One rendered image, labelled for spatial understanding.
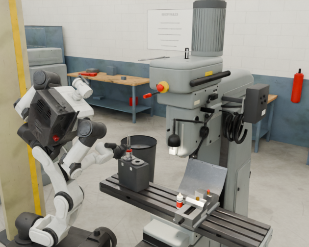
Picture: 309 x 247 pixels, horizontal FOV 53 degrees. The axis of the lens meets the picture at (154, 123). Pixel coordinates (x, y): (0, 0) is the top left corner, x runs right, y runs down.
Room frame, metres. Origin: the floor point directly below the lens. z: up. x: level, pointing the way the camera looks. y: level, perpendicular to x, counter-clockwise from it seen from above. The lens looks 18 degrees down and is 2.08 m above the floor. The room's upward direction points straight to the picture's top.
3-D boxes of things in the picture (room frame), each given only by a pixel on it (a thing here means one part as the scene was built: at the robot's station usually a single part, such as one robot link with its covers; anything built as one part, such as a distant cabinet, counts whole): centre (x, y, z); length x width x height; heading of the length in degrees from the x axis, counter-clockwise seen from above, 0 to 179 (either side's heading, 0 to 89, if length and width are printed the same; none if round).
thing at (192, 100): (1.83, -0.21, 1.68); 0.34 x 0.24 x 0.10; 144
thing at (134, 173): (2.05, 0.15, 1.04); 0.22 x 0.12 x 0.20; 42
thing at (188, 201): (1.67, -0.26, 1.03); 0.12 x 0.06 x 0.04; 54
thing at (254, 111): (1.84, -0.63, 1.62); 0.20 x 0.09 x 0.21; 144
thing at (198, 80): (1.74, -0.32, 1.79); 0.45 x 0.04 x 0.04; 144
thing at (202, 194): (1.71, -0.29, 1.05); 0.06 x 0.05 x 0.06; 54
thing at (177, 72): (1.81, -0.19, 1.81); 0.47 x 0.26 x 0.16; 144
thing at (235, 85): (2.20, -0.47, 1.66); 0.80 x 0.23 x 0.20; 144
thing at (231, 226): (1.82, -0.14, 0.90); 1.24 x 0.23 x 0.08; 54
